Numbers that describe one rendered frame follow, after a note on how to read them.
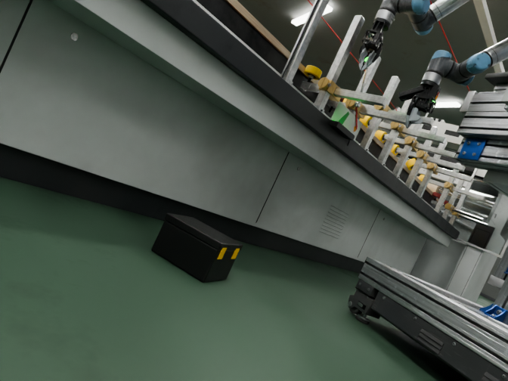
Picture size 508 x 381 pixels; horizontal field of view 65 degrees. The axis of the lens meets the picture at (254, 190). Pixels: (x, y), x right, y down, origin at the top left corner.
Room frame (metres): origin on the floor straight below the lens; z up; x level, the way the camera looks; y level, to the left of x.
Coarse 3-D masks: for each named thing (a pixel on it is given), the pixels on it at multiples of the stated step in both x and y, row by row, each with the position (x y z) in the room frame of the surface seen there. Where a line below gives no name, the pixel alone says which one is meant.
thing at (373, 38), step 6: (378, 18) 1.67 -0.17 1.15; (378, 24) 1.67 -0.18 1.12; (384, 24) 1.68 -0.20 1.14; (372, 30) 1.67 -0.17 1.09; (378, 30) 1.69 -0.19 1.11; (384, 30) 1.73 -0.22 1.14; (366, 36) 1.72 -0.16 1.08; (372, 36) 1.69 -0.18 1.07; (378, 36) 1.66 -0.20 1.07; (366, 42) 1.69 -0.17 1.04; (372, 42) 1.67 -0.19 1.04; (378, 42) 1.66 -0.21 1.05; (372, 48) 1.72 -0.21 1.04; (378, 48) 1.71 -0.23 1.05
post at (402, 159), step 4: (416, 124) 2.48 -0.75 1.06; (420, 124) 2.47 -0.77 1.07; (416, 128) 2.48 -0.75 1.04; (420, 128) 2.48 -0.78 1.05; (412, 136) 2.48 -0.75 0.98; (404, 148) 2.48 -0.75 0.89; (408, 148) 2.47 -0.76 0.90; (404, 152) 2.48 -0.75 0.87; (408, 152) 2.47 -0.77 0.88; (400, 156) 2.49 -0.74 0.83; (404, 156) 2.47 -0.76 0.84; (400, 160) 2.48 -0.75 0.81; (404, 160) 2.48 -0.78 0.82; (396, 164) 2.49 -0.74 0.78; (400, 164) 2.47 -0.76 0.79; (396, 168) 2.48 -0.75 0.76; (400, 168) 2.47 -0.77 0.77; (392, 172) 2.49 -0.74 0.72; (396, 172) 2.47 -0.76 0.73; (400, 172) 2.49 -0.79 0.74
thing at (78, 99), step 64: (0, 0) 1.02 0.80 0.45; (0, 64) 1.06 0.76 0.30; (64, 64) 1.17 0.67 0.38; (128, 64) 1.30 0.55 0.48; (0, 128) 1.11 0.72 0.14; (64, 128) 1.23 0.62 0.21; (128, 128) 1.37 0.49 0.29; (192, 128) 1.56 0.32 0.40; (64, 192) 1.32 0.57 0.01; (128, 192) 1.48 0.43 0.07; (192, 192) 1.66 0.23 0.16; (256, 192) 1.94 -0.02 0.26; (320, 192) 2.33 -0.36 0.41; (320, 256) 2.63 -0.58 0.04; (384, 256) 3.31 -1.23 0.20
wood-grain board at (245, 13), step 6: (228, 0) 1.48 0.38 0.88; (234, 0) 1.49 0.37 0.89; (234, 6) 1.50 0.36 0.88; (240, 6) 1.52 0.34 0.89; (240, 12) 1.53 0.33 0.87; (246, 12) 1.55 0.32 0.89; (246, 18) 1.56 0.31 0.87; (252, 18) 1.58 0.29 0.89; (252, 24) 1.59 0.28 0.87; (258, 24) 1.61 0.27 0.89; (258, 30) 1.62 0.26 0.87; (264, 30) 1.64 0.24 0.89; (264, 36) 1.66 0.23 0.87; (270, 36) 1.67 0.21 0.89; (270, 42) 1.69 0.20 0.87; (276, 42) 1.70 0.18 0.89; (276, 48) 1.73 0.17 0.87; (282, 48) 1.74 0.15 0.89; (282, 54) 1.77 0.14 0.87; (288, 54) 1.78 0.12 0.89; (300, 66) 1.85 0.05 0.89; (378, 144) 2.61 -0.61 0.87; (390, 156) 2.80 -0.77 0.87; (396, 156) 2.84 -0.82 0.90; (396, 162) 2.88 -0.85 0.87; (408, 174) 3.11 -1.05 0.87
